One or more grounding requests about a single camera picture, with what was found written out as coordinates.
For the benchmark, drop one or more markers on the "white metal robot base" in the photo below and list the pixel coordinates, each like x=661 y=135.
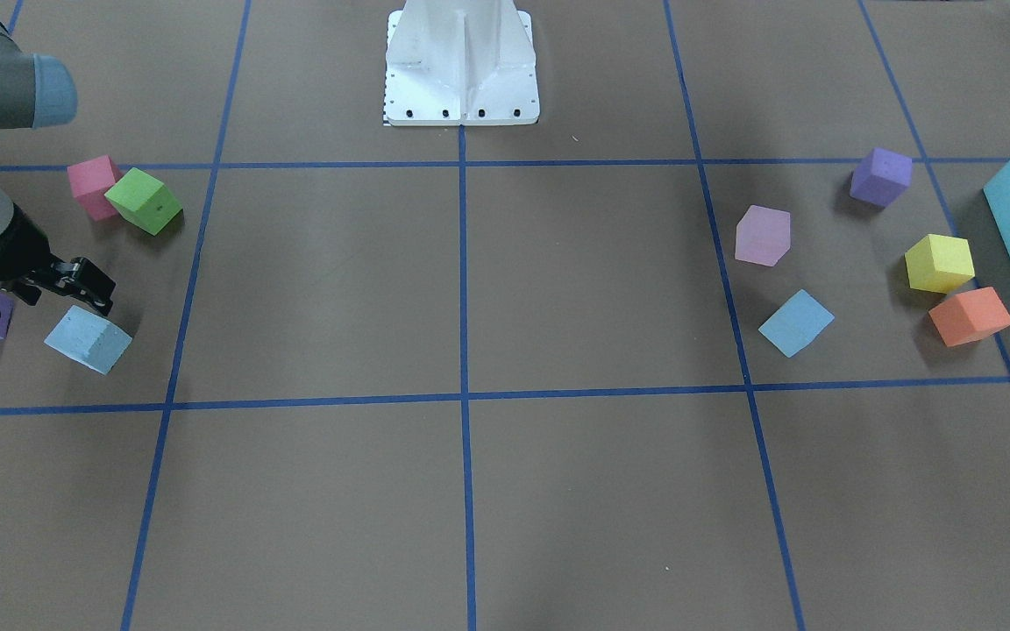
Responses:
x=460 y=63

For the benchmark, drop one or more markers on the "lilac foam block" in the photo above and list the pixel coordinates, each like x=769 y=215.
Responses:
x=763 y=236

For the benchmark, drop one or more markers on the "yellow foam block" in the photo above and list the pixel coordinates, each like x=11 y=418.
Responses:
x=939 y=264

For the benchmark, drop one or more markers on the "light blue foam block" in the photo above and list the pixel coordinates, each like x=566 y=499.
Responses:
x=797 y=323
x=89 y=339

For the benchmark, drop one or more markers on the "green foam block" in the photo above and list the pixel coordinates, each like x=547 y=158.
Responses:
x=144 y=201

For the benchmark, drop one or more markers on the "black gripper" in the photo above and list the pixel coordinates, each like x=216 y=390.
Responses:
x=7 y=244

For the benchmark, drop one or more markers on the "pink foam block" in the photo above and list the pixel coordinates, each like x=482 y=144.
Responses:
x=90 y=180

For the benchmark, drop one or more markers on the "orange foam block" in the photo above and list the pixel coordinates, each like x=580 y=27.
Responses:
x=970 y=316

